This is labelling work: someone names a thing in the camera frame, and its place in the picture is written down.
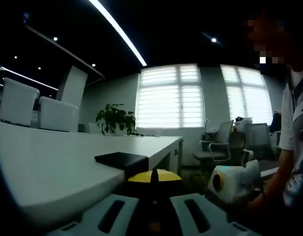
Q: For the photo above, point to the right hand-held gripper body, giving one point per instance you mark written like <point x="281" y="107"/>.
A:
<point x="234" y="182"/>

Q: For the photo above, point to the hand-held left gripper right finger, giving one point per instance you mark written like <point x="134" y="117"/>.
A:
<point x="215" y="221"/>

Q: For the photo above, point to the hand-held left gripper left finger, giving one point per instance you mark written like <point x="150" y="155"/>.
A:
<point x="92" y="216"/>

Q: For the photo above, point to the black fixed fixture clamp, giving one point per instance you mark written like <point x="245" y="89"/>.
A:
<point x="121" y="161"/>

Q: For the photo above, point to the grey mesh office chair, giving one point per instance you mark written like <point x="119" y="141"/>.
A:
<point x="222" y="132"/>
<point x="258" y="137"/>

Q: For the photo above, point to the dark backpack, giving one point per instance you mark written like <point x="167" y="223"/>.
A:
<point x="275" y="123"/>

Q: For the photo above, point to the person's torso white shirt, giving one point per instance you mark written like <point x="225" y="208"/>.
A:
<point x="288" y="123"/>

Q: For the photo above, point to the window with white blinds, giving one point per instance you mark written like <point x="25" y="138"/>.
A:
<point x="166" y="98"/>
<point x="247" y="98"/>

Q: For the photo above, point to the white chair back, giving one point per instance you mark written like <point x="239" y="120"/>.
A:
<point x="93" y="127"/>

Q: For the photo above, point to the potted green plant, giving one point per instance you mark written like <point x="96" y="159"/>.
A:
<point x="114" y="118"/>

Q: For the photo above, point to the low white storage box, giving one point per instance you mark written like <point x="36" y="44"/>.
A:
<point x="58" y="115"/>

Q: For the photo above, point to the white square pillar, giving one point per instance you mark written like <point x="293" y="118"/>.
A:
<point x="72" y="86"/>

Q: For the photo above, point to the tall white storage box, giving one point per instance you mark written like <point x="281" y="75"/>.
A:
<point x="18" y="103"/>

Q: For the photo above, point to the curved ceiling light strip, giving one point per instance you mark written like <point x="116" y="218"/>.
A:
<point x="118" y="32"/>

